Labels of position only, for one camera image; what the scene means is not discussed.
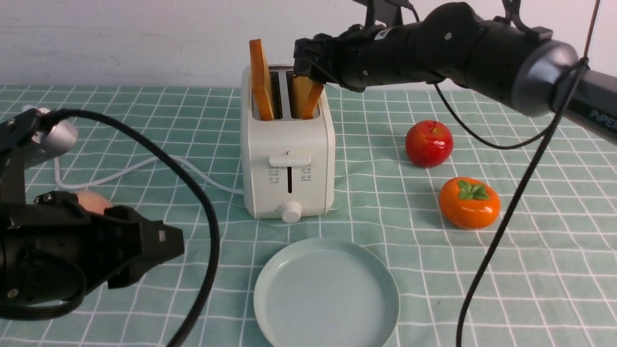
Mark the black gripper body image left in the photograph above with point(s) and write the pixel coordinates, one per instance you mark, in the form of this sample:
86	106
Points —
57	250

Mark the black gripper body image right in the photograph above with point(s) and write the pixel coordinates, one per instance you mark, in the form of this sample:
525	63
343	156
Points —
362	57

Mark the toasted bread slice slot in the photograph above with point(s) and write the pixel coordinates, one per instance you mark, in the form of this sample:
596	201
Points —
305	95
261	85

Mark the pink peach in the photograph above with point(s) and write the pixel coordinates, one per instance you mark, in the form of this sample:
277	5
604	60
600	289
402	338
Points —
93	202

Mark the red apple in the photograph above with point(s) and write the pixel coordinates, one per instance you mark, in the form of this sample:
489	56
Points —
429	143

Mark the white two-slot toaster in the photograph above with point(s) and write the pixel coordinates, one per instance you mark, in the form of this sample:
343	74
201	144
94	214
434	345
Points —
288	164

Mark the orange persimmon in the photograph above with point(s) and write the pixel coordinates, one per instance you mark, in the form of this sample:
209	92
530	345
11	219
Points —
468	203

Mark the light green round plate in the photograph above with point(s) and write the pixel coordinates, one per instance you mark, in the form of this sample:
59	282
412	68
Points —
326	293

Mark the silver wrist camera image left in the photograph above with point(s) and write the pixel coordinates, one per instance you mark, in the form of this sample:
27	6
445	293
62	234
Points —
45	145

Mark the black cable image right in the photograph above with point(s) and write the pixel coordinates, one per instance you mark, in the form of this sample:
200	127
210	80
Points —
581	67

